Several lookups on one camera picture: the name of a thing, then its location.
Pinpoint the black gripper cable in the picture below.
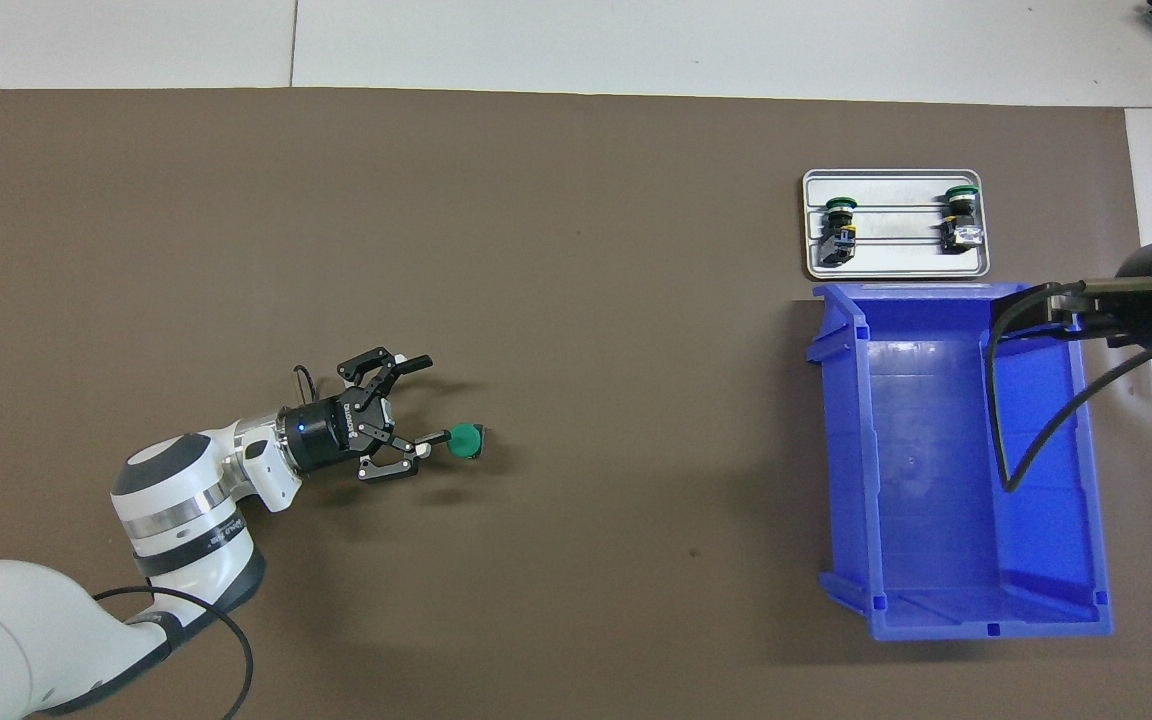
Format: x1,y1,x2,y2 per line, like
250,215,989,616
91,364,323,720
980,278,1152,494

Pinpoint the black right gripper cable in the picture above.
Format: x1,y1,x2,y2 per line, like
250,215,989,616
980,278,1152,494

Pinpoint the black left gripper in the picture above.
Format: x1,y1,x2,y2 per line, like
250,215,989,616
278,347,453,485

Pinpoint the silver metal tray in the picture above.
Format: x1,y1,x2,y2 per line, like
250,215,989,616
802,168,992,280

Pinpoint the blue plastic storage bin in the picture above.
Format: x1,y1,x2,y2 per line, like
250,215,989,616
806,282,1115,642

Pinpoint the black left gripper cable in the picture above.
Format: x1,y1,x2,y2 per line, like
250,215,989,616
91,364,323,720

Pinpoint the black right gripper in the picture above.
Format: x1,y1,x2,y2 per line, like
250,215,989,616
1020,234,1152,352

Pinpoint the brown table mat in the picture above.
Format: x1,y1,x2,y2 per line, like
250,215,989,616
0,88,1152,720

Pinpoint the green push button switch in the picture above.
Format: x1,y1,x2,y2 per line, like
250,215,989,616
816,197,859,268
447,422,490,463
940,185,986,254

